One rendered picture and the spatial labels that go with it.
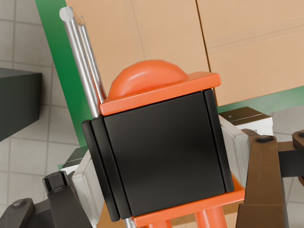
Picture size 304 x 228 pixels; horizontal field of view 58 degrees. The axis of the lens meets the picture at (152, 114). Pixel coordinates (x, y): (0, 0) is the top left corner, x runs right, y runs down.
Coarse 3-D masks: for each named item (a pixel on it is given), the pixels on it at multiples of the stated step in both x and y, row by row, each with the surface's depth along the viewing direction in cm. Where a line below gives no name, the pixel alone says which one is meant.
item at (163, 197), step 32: (128, 96) 16; (160, 96) 16; (192, 96) 16; (128, 128) 16; (160, 128) 16; (192, 128) 17; (128, 160) 17; (160, 160) 17; (192, 160) 17; (224, 160) 17; (128, 192) 17; (160, 192) 17; (192, 192) 17; (224, 192) 18
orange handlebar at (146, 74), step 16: (144, 64) 18; (160, 64) 18; (128, 80) 17; (144, 80) 17; (160, 80) 17; (176, 80) 17; (112, 96) 18; (160, 224) 19; (208, 224) 19; (224, 224) 20
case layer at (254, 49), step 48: (96, 0) 85; (144, 0) 86; (192, 0) 86; (240, 0) 87; (288, 0) 87; (96, 48) 88; (144, 48) 88; (192, 48) 89; (240, 48) 90; (288, 48) 90; (240, 96) 93
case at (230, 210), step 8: (240, 184) 66; (104, 200) 74; (104, 208) 69; (224, 208) 58; (232, 208) 58; (104, 216) 66; (184, 216) 59; (192, 216) 58; (232, 216) 56; (104, 224) 62; (112, 224) 62; (120, 224) 61; (176, 224) 56; (184, 224) 56; (192, 224) 56; (232, 224) 56
